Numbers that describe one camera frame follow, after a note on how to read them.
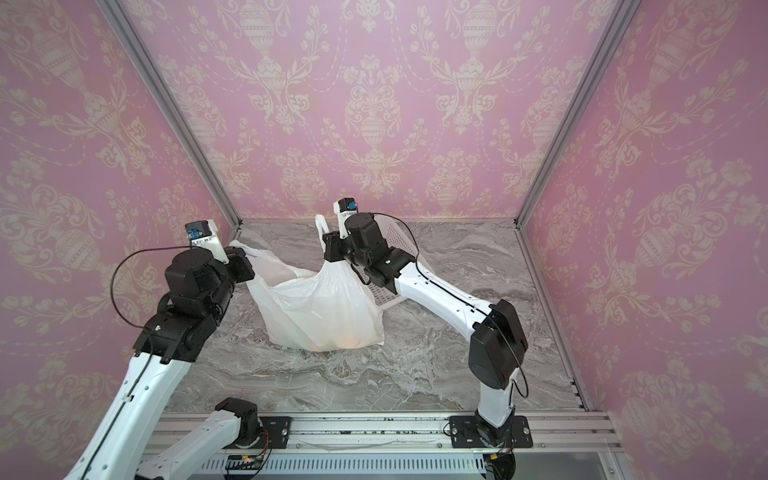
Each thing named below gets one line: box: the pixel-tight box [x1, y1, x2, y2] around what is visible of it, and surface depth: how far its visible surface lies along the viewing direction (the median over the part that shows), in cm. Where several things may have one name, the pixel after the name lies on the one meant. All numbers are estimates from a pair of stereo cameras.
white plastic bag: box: [229, 215, 385, 351], surface depth 79 cm
